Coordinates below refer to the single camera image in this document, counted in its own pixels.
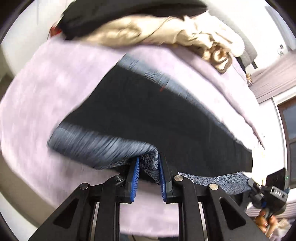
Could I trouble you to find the right hand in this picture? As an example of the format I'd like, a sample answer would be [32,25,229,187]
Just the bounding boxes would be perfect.
[254,209,278,237]

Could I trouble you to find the beige jacket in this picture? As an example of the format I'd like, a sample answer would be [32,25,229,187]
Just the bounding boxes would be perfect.
[78,15,222,50]

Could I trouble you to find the black pants with patterned waistband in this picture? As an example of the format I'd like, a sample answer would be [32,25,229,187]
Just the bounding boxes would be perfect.
[47,55,252,195]

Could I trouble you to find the brown cream striped knit garment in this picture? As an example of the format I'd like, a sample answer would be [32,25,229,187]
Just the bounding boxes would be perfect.
[201,45,232,74]

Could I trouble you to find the lavender plush bed blanket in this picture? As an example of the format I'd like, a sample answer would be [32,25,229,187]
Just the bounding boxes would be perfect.
[0,37,265,239]

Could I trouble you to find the black garment on bed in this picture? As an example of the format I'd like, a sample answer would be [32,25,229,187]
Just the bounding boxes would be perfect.
[57,0,207,40]

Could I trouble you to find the white fluffy pillow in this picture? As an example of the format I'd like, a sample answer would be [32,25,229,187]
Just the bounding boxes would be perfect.
[193,11,245,57]

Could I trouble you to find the grey headboard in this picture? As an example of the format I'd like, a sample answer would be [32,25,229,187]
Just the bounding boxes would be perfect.
[235,29,257,72]

